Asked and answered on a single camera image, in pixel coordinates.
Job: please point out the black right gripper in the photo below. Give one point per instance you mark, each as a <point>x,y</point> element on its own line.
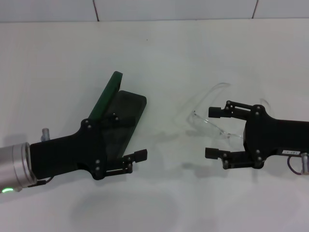
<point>265,135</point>

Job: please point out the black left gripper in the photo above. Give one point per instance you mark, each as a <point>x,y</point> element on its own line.
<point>67,152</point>

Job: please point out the clear plastic glasses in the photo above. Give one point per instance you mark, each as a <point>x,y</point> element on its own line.
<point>207,122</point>

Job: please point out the green glasses case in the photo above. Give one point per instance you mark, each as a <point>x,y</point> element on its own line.
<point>131,106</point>

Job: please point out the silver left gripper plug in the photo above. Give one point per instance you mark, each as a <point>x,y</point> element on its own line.
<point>45,134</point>

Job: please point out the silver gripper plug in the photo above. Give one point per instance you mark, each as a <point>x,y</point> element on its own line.
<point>306,164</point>
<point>45,134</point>

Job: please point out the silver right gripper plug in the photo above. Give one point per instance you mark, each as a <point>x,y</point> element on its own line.
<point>306,164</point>

